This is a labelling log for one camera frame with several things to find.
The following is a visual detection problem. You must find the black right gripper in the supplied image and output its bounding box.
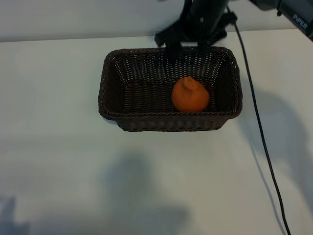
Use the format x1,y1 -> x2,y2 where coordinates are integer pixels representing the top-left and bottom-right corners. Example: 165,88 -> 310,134
155,0 -> 238,65

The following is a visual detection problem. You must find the orange fruit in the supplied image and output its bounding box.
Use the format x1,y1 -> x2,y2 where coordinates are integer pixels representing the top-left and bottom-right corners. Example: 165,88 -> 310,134
171,76 -> 210,113

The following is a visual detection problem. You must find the dark brown wicker basket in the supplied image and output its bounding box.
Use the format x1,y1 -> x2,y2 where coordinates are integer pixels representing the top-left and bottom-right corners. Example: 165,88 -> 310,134
98,46 -> 244,133

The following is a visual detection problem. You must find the thin black smooth cable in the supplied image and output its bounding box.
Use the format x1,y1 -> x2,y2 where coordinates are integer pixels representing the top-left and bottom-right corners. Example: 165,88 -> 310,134
226,6 -> 292,235

